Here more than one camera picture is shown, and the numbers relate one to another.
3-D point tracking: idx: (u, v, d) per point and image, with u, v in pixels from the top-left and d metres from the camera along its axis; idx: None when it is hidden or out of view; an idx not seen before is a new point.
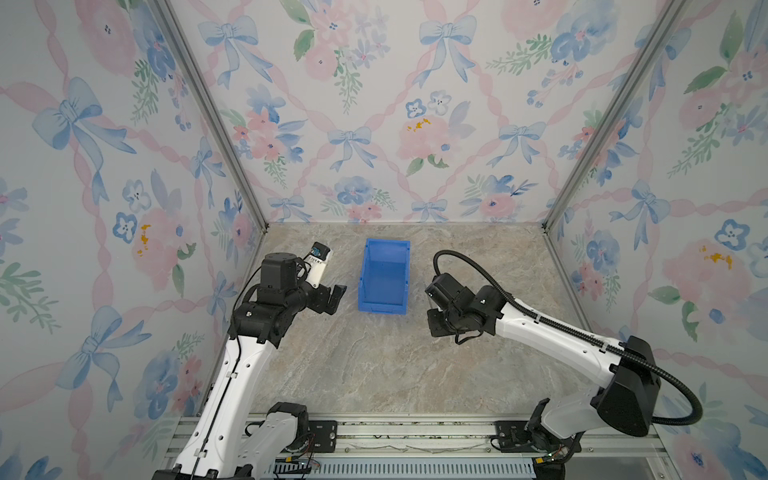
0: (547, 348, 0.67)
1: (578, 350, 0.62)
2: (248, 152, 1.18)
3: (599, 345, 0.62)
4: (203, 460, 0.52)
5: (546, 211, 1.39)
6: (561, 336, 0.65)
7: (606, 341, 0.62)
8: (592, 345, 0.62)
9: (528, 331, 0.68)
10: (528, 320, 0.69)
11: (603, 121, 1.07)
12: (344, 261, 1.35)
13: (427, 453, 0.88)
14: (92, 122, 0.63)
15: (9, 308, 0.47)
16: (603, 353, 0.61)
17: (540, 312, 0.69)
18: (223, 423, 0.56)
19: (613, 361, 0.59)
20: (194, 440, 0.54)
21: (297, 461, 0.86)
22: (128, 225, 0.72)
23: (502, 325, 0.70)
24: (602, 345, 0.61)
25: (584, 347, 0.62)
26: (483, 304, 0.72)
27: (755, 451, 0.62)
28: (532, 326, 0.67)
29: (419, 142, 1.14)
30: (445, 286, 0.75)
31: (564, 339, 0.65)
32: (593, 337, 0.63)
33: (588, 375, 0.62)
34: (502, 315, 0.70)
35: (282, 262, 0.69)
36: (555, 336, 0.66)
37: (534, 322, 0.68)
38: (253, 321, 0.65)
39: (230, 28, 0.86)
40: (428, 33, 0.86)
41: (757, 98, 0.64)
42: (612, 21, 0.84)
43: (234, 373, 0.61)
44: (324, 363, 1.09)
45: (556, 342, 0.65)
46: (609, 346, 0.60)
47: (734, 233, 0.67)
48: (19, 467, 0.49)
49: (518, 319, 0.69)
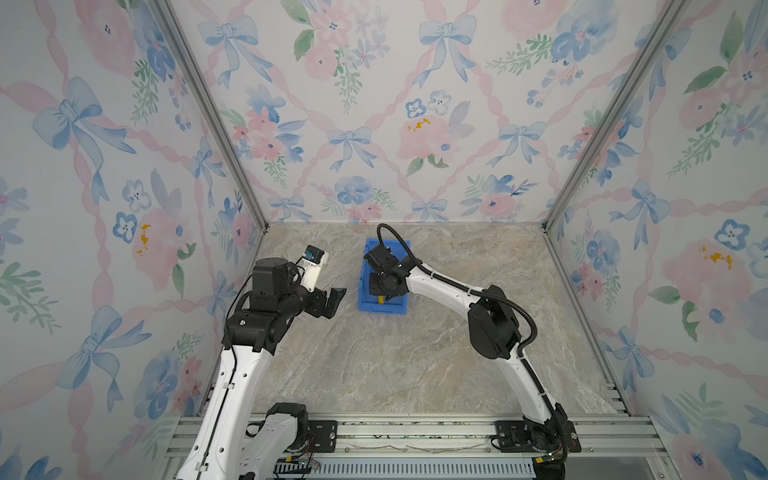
0: (438, 297, 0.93)
1: (453, 295, 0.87)
2: (247, 152, 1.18)
3: (466, 290, 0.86)
4: (205, 473, 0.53)
5: (545, 211, 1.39)
6: (444, 286, 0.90)
7: (471, 286, 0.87)
8: (463, 291, 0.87)
9: (424, 283, 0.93)
10: (424, 275, 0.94)
11: (603, 121, 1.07)
12: (344, 261, 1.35)
13: (427, 453, 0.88)
14: (92, 122, 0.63)
15: (9, 308, 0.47)
16: (468, 295, 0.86)
17: (434, 270, 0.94)
18: (222, 435, 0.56)
19: (472, 300, 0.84)
20: (194, 455, 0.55)
21: (297, 461, 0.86)
22: (128, 226, 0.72)
23: (410, 282, 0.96)
24: (468, 290, 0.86)
25: (457, 292, 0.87)
26: (400, 268, 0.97)
27: (755, 451, 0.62)
28: (427, 279, 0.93)
29: (419, 142, 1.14)
30: (376, 255, 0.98)
31: (445, 287, 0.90)
32: (464, 285, 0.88)
33: (461, 312, 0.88)
34: (411, 274, 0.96)
35: (273, 269, 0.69)
36: (440, 286, 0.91)
37: (429, 276, 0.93)
38: (247, 330, 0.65)
39: (230, 28, 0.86)
40: (428, 33, 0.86)
41: (757, 98, 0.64)
42: (612, 21, 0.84)
43: (231, 384, 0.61)
44: (324, 363, 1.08)
45: (441, 291, 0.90)
46: (471, 289, 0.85)
47: (734, 232, 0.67)
48: (19, 467, 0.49)
49: (420, 276, 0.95)
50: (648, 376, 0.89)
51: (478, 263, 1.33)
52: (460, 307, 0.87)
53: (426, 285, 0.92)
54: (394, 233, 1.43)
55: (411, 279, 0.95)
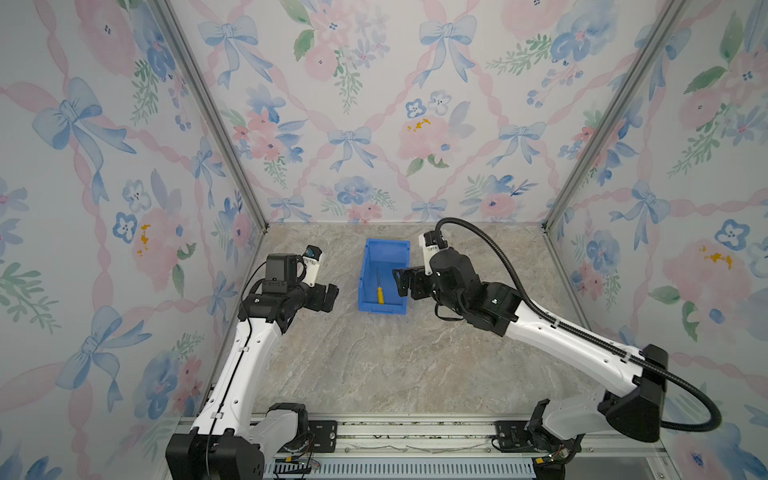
0: (561, 354, 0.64)
1: (599, 360, 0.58)
2: (247, 152, 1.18)
3: (620, 354, 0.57)
4: (220, 420, 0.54)
5: (545, 211, 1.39)
6: (580, 343, 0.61)
7: (628, 351, 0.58)
8: (613, 355, 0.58)
9: (545, 336, 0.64)
10: (543, 322, 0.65)
11: (603, 121, 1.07)
12: (344, 262, 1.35)
13: (427, 453, 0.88)
14: (92, 122, 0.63)
15: (9, 308, 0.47)
16: (624, 363, 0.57)
17: (558, 317, 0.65)
18: (237, 389, 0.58)
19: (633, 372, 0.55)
20: (209, 406, 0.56)
21: (297, 461, 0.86)
22: (128, 226, 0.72)
23: (514, 328, 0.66)
24: (624, 355, 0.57)
25: (604, 356, 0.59)
26: (495, 304, 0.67)
27: (754, 451, 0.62)
28: (549, 331, 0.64)
29: (419, 142, 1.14)
30: (462, 270, 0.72)
31: (581, 345, 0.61)
32: (614, 345, 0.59)
33: (605, 384, 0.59)
34: (518, 318, 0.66)
35: (285, 256, 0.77)
36: (574, 343, 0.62)
37: (552, 327, 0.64)
38: (261, 306, 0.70)
39: (229, 28, 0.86)
40: (428, 33, 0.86)
41: (757, 98, 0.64)
42: (612, 21, 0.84)
43: (246, 347, 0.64)
44: (324, 363, 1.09)
45: (575, 349, 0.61)
46: (631, 356, 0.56)
47: (734, 233, 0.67)
48: (19, 467, 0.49)
49: (535, 323, 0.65)
50: None
51: (478, 263, 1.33)
52: (607, 378, 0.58)
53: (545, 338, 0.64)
54: (394, 233, 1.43)
55: (522, 326, 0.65)
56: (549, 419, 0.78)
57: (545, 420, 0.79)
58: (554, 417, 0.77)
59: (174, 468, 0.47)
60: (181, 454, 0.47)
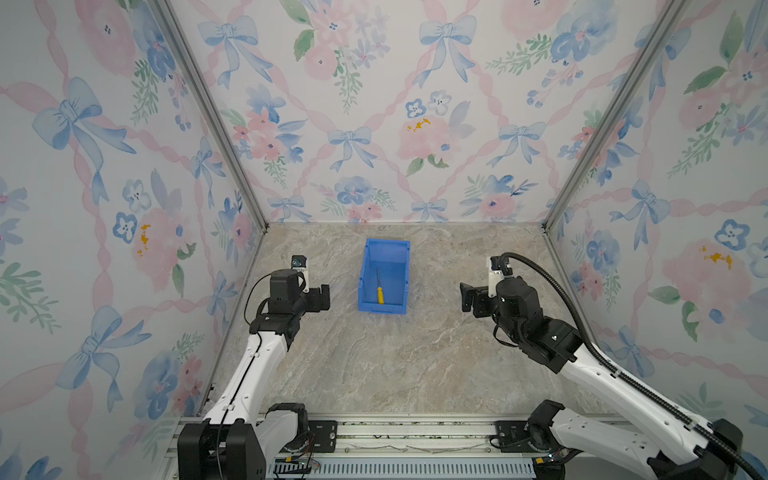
0: (616, 405, 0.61)
1: (659, 421, 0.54)
2: (247, 152, 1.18)
3: (685, 420, 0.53)
4: (232, 411, 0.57)
5: (545, 211, 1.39)
6: (639, 398, 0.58)
7: (695, 418, 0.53)
8: (676, 419, 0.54)
9: (601, 382, 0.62)
10: (601, 370, 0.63)
11: (603, 121, 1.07)
12: (344, 262, 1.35)
13: (427, 453, 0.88)
14: (91, 122, 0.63)
15: (9, 308, 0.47)
16: (688, 430, 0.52)
17: (621, 368, 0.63)
18: (247, 387, 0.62)
19: (698, 443, 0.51)
20: (221, 401, 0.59)
21: (297, 461, 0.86)
22: (128, 226, 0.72)
23: (571, 368, 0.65)
24: (690, 422, 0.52)
25: (666, 417, 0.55)
26: (555, 341, 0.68)
27: (755, 451, 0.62)
28: (607, 379, 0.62)
29: (419, 142, 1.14)
30: (527, 301, 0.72)
31: (642, 401, 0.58)
32: (679, 409, 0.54)
33: (664, 447, 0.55)
34: (577, 360, 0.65)
35: (287, 277, 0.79)
36: (632, 397, 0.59)
37: (612, 375, 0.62)
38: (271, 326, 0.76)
39: (229, 28, 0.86)
40: (428, 33, 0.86)
41: (757, 98, 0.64)
42: (612, 21, 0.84)
43: (256, 353, 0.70)
44: (324, 363, 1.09)
45: (631, 403, 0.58)
46: (697, 424, 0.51)
47: (734, 233, 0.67)
48: (19, 467, 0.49)
49: (593, 368, 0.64)
50: (648, 376, 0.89)
51: (478, 263, 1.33)
52: (668, 443, 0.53)
53: (602, 386, 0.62)
54: (394, 233, 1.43)
55: (580, 367, 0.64)
56: (562, 426, 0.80)
57: (555, 426, 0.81)
58: (570, 427, 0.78)
59: (184, 457, 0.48)
60: (192, 443, 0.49)
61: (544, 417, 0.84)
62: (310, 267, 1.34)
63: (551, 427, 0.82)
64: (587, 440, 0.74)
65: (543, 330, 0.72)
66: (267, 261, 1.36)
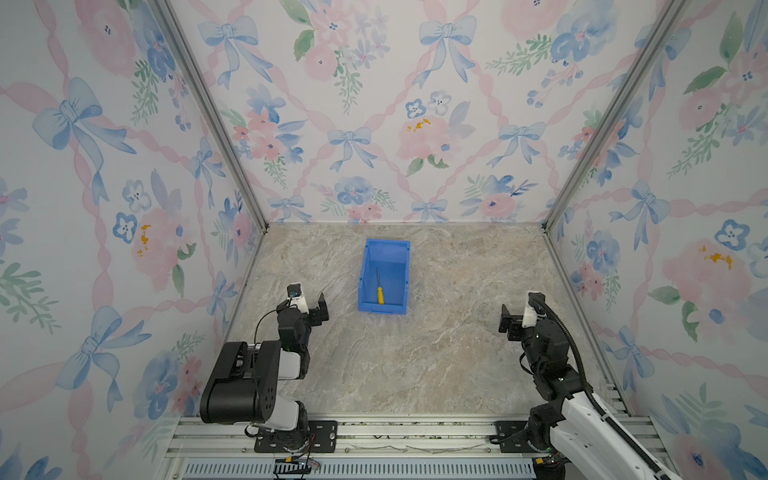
0: (598, 446, 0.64)
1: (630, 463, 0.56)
2: (247, 152, 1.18)
3: (655, 469, 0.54)
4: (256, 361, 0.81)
5: (545, 211, 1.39)
6: (618, 440, 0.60)
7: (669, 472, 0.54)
8: (648, 467, 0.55)
9: (589, 423, 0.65)
10: (592, 410, 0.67)
11: (603, 121, 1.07)
12: (344, 262, 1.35)
13: (427, 453, 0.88)
14: (92, 122, 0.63)
15: (9, 308, 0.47)
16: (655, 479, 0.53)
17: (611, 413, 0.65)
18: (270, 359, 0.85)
19: None
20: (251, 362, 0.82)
21: (297, 461, 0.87)
22: (128, 226, 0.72)
23: (567, 405, 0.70)
24: (658, 471, 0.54)
25: (638, 462, 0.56)
26: (562, 383, 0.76)
27: (754, 452, 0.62)
28: (595, 420, 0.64)
29: (419, 143, 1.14)
30: (556, 347, 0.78)
31: (620, 444, 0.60)
32: (655, 461, 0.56)
33: None
34: (572, 398, 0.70)
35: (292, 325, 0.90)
36: (611, 438, 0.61)
37: (600, 418, 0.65)
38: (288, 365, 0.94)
39: (229, 28, 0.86)
40: (428, 33, 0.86)
41: (756, 98, 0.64)
42: (612, 21, 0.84)
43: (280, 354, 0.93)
44: (324, 363, 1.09)
45: (609, 442, 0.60)
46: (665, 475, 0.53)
47: (734, 233, 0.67)
48: (19, 467, 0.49)
49: (585, 408, 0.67)
50: (648, 376, 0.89)
51: (478, 263, 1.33)
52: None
53: (589, 425, 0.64)
54: (394, 233, 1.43)
55: (573, 404, 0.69)
56: (563, 433, 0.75)
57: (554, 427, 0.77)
58: (570, 436, 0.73)
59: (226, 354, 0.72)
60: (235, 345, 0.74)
61: (551, 416, 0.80)
62: (311, 268, 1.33)
63: (552, 428, 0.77)
64: (583, 460, 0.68)
65: (559, 371, 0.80)
66: (267, 261, 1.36)
